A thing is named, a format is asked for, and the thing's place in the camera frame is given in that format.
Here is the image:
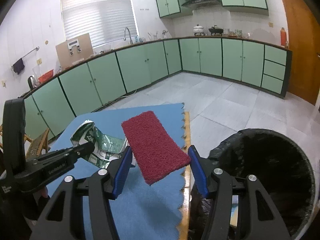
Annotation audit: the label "black bin with liner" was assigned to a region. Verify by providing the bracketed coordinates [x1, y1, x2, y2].
[189, 128, 316, 239]

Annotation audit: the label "steel electric kettle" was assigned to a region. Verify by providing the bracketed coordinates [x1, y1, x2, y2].
[27, 75, 38, 90]

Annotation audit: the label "green white carton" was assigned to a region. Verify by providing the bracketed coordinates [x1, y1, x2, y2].
[70, 120, 129, 168]

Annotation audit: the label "dark red scouring pad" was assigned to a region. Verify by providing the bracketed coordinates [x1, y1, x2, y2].
[121, 111, 190, 185]

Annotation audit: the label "white window blind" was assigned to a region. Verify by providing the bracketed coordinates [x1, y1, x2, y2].
[60, 0, 138, 47]

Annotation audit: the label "wooden table edge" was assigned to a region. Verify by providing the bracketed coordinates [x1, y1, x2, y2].
[176, 112, 191, 240]

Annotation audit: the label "wall towel rail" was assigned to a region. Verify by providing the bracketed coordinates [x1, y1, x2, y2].
[21, 46, 40, 59]

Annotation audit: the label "white cooking pot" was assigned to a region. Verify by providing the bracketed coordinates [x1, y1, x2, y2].
[193, 24, 206, 36]

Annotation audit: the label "brown wooden door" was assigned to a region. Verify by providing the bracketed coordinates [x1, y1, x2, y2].
[282, 0, 319, 105]

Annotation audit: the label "blue foam mat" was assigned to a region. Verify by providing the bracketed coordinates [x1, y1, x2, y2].
[51, 103, 185, 239]

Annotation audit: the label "green lower kitchen cabinets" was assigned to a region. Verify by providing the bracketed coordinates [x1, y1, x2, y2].
[24, 36, 292, 139]

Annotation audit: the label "chrome sink faucet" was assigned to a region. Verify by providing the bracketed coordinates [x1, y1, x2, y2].
[124, 27, 133, 45]

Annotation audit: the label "range hood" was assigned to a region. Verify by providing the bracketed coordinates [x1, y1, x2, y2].
[182, 0, 221, 9]

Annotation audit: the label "black wok pan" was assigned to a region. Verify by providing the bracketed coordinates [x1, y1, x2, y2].
[208, 25, 223, 36]

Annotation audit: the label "brown cardboard box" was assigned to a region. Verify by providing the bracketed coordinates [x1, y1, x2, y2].
[56, 33, 94, 70]

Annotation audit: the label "red thermos flask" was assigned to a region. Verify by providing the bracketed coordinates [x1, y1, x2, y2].
[280, 27, 287, 47]

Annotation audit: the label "wooden folding chair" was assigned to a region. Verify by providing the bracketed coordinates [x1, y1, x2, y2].
[0, 125, 51, 159]

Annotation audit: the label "dark hanging towel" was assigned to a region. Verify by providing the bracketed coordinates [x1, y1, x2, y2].
[12, 58, 25, 75]

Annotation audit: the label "orange plastic basin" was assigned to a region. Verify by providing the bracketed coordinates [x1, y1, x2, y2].
[38, 69, 54, 83]

